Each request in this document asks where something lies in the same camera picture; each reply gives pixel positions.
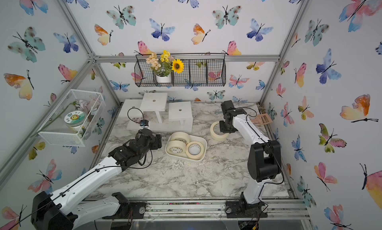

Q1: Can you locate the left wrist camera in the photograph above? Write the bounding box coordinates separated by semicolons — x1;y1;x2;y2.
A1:
140;119;149;128

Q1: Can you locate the artificial flower pot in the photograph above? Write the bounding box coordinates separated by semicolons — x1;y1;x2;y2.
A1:
146;50;185;84

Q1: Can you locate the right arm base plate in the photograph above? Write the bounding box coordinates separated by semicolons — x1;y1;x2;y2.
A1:
225;200;268;219

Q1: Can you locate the white tiered display stand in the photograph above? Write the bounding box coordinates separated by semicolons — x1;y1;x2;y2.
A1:
118;93;194;133

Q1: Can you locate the masking tape roll one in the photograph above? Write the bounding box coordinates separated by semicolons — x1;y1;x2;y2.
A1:
210;121;229;141

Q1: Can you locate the masking tape roll three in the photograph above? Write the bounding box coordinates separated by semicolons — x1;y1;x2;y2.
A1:
170;131;190;145

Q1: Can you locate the aluminium front rail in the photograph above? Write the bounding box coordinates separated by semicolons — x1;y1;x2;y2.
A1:
74;199;311;222

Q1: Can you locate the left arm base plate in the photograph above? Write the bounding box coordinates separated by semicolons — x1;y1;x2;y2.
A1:
102;202;147;220

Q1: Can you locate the masking tape roll two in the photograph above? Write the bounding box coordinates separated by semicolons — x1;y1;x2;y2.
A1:
166;140;187;157

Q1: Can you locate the black wire wall basket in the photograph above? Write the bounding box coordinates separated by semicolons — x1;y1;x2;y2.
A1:
134;53;227;88

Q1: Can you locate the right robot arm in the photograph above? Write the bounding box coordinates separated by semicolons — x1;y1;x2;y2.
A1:
219;101;282;206

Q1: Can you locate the green lid jar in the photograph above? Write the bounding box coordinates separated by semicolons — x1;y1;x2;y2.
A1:
64;111;86;133

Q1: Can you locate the masking tape roll four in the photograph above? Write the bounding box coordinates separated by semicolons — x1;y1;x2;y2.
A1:
186;141;205;160

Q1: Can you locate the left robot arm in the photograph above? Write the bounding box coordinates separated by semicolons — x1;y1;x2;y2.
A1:
31;128;162;230

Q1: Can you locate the clear acrylic wall box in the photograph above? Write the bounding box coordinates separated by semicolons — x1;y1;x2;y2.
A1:
37;89;105;147

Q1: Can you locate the white plastic storage tray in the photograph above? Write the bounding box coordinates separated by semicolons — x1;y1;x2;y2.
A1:
165;132;208;162

